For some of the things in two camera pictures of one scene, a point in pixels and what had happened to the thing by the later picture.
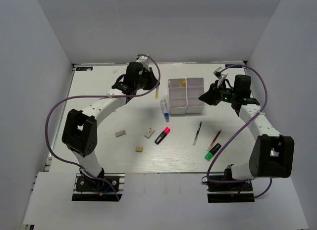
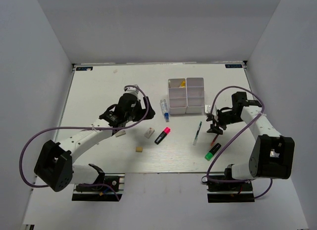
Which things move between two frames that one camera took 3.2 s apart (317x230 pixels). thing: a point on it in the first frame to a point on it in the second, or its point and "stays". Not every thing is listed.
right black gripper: (211, 96) to (215, 129)
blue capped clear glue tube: (164, 109) stays
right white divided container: (194, 90) stays
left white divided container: (177, 95) stays
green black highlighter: (210, 155) stays
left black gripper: (152, 79) to (141, 111)
